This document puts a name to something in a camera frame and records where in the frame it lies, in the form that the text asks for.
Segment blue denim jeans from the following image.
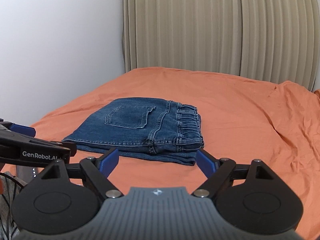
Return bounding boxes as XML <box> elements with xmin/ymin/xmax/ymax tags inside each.
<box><xmin>64</xmin><ymin>98</ymin><xmax>204</xmax><ymax>166</ymax></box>

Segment orange bed sheet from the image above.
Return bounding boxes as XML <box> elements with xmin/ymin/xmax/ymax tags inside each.
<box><xmin>34</xmin><ymin>67</ymin><xmax>319</xmax><ymax>239</ymax></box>

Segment beige pleated curtain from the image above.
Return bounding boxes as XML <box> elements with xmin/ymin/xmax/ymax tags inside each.
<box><xmin>123</xmin><ymin>0</ymin><xmax>319</xmax><ymax>90</ymax></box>

